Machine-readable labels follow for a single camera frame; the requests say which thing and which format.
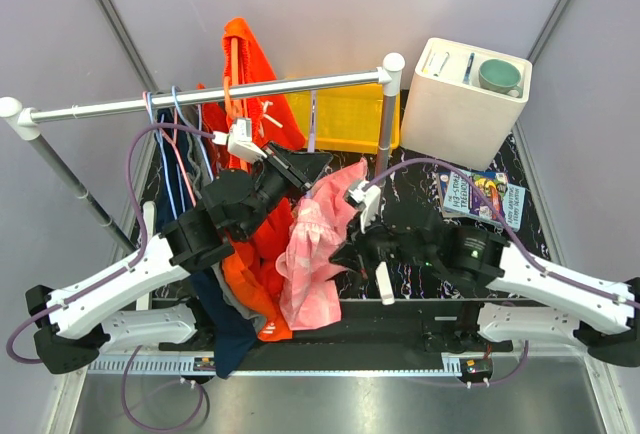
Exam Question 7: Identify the silver clothes rack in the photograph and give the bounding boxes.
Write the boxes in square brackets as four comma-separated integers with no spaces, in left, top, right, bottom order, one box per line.
[1,53,405,253]

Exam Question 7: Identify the blue pen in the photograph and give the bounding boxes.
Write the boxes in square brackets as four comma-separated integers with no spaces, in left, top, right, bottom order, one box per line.
[463,52,475,85]

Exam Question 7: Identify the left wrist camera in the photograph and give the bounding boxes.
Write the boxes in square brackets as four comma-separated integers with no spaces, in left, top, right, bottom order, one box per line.
[212,117,267,164]

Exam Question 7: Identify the pink patterned shorts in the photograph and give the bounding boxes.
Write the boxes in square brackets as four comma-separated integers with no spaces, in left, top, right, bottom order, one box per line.
[276,158,368,331]

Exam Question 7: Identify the white pen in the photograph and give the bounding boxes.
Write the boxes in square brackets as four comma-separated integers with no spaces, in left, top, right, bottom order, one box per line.
[432,52,450,77]

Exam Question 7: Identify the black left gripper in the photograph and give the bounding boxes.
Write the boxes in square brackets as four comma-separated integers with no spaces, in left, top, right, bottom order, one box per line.
[238,140,333,241]

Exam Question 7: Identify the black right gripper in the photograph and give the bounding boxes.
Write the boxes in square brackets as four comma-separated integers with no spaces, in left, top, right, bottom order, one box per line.
[329,208,437,278]

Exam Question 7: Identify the black marble table mat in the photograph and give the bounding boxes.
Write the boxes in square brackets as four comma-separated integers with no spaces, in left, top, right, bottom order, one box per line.
[129,88,551,301]

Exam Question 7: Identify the treehouse children's book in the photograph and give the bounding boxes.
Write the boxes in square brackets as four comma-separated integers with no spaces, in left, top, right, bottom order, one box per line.
[437,170,526,232]

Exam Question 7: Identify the orange garment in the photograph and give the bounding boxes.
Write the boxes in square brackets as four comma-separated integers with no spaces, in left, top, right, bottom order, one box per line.
[195,17,307,343]

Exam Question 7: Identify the lilac wire clothes hanger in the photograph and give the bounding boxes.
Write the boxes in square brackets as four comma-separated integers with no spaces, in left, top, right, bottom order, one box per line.
[305,89,319,200]

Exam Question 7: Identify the pink clothes hanger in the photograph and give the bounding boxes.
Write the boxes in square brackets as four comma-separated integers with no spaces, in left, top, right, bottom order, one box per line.
[141,91,197,208]

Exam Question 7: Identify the yellow plastic crate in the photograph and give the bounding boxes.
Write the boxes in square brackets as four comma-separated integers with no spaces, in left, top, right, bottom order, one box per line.
[284,84,400,154]

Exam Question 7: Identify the navy blue garment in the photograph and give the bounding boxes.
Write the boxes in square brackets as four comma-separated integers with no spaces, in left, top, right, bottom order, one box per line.
[152,108,257,380]

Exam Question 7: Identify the grey garment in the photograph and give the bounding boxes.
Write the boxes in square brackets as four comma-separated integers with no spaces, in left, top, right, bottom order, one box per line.
[182,106,211,198]

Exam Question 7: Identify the white storage box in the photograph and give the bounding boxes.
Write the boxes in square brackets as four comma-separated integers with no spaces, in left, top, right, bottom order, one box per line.
[400,38,533,171]

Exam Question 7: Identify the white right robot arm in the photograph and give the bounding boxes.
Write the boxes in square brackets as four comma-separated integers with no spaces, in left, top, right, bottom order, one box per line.
[330,209,639,367]

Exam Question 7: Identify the teal ceramic cup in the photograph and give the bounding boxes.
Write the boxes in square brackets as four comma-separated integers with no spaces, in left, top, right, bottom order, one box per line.
[478,59,523,97]

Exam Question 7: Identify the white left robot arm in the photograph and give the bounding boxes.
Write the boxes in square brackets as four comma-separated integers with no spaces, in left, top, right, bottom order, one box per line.
[25,142,332,374]

